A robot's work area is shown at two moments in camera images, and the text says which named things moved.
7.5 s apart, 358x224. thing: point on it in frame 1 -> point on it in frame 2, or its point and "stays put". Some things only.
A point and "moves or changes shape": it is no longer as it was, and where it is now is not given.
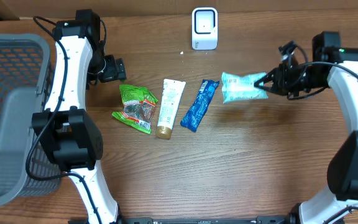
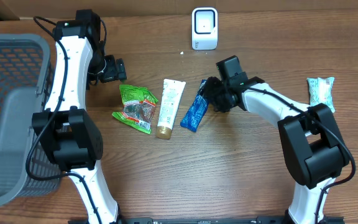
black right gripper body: x=293 y=79 -> x=215 y=91
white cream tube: x=171 y=96 stays put
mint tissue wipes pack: x=238 y=86 moves or changes shape
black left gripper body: x=113 y=71 stays put
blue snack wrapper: x=196 y=114 stays put
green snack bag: x=138 y=105 stays put
